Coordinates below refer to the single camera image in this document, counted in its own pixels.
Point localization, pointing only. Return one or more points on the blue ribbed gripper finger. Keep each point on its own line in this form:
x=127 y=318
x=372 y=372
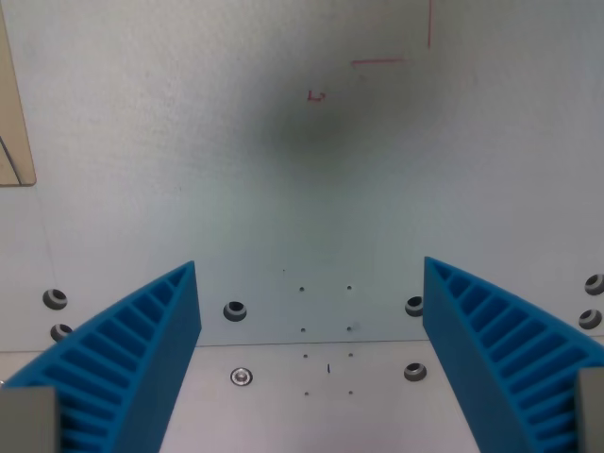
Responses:
x=491 y=358
x=141 y=358

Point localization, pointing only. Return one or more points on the silver screw head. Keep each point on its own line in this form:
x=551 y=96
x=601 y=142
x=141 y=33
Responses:
x=241 y=376

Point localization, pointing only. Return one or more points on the beige flat board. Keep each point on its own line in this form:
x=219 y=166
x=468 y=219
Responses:
x=11 y=122

